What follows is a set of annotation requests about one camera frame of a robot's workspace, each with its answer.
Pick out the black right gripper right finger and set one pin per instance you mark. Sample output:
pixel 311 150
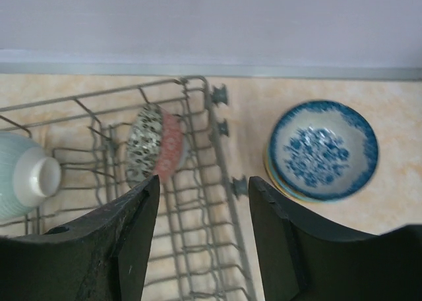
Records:
pixel 305 256

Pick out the pink patterned bowl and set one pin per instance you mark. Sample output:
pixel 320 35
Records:
pixel 156 145

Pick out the grey wire dish rack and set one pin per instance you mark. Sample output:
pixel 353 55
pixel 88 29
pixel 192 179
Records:
pixel 197 250

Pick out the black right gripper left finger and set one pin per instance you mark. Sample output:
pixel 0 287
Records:
pixel 101 255

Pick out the pale green grid bowl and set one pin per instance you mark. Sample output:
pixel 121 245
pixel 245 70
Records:
pixel 28 175

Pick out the yellow blue patterned bowl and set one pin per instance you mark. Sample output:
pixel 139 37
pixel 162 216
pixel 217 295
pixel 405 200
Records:
pixel 282 186

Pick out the blue white floral bowl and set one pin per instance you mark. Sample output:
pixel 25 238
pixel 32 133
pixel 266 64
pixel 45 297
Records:
pixel 324 150

